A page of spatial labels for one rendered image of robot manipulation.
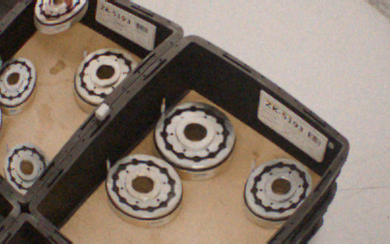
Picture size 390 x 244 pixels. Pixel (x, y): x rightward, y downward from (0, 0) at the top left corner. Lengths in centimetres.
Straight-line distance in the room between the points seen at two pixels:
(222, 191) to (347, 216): 27
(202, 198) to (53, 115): 25
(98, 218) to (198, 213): 14
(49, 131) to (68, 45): 17
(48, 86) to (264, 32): 44
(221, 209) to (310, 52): 45
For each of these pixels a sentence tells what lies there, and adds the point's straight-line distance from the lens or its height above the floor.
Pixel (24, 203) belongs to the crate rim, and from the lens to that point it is 145.
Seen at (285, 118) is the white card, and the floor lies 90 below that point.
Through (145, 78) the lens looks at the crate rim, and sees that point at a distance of 158.
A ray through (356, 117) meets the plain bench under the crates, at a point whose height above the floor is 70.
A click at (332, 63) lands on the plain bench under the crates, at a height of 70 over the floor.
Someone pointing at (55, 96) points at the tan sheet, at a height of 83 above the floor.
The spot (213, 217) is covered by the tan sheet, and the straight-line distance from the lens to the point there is 156.
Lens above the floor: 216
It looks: 54 degrees down
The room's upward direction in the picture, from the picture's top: 5 degrees clockwise
